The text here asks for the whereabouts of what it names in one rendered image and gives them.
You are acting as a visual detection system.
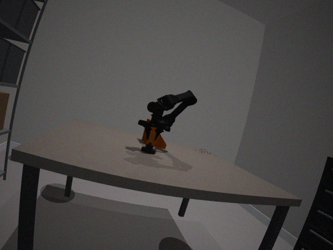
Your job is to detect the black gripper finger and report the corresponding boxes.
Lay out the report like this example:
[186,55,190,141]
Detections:
[154,129,164,141]
[144,127,152,140]

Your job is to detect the orange knob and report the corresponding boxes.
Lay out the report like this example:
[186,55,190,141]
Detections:
[147,131,156,143]

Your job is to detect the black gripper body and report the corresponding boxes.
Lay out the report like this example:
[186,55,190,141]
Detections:
[138,113,170,132]

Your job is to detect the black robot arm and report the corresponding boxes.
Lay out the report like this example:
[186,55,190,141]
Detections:
[147,90,197,128]

